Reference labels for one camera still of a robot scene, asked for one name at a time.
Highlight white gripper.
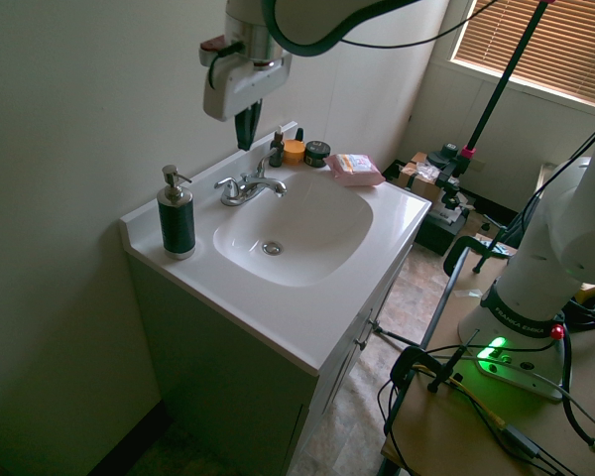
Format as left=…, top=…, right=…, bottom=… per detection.
left=201, top=53, right=294, bottom=152

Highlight black sanitizer pump bottle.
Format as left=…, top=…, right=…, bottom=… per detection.
left=157, top=165, right=197, bottom=261

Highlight brown dropper bottle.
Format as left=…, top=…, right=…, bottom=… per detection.
left=269, top=127, right=286, bottom=169

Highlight orange round jar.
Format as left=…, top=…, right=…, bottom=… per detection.
left=282, top=139, right=307, bottom=167

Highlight chrome sink faucet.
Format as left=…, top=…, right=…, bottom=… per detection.
left=213, top=147, right=289, bottom=207

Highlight black round jar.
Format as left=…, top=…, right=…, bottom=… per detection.
left=303, top=140, right=330, bottom=168

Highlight pink soap package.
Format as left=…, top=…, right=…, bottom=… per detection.
left=323, top=152, right=387, bottom=188

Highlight white vanity sink top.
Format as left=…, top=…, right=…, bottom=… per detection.
left=119, top=120, right=433, bottom=376

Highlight brown cardboard box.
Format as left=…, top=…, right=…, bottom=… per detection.
left=399, top=151, right=442, bottom=199

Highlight black tripod head gear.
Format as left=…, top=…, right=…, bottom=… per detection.
left=428, top=142, right=477, bottom=219

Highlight black equipment case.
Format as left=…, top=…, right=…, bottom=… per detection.
left=415, top=197, right=473, bottom=257

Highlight black C-clamp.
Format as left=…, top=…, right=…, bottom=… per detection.
left=390, top=329, right=482, bottom=398
left=443, top=236, right=517, bottom=277

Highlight black tripod leg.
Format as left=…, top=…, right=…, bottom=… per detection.
left=376, top=325, right=422, bottom=347

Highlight grey vanity cabinet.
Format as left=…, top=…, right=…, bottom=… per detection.
left=126, top=242, right=413, bottom=476

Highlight brown window blinds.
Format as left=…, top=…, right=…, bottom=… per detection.
left=448, top=0, right=595, bottom=111

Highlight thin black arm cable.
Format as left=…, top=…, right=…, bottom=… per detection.
left=346, top=0, right=498, bottom=50

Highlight black camera stand pole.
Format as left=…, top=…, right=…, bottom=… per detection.
left=459, top=0, right=551, bottom=175

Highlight yellow cable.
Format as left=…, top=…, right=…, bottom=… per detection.
left=448, top=375, right=508, bottom=430

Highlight grey cable adapter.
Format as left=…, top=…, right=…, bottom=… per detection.
left=500, top=423, right=544, bottom=460

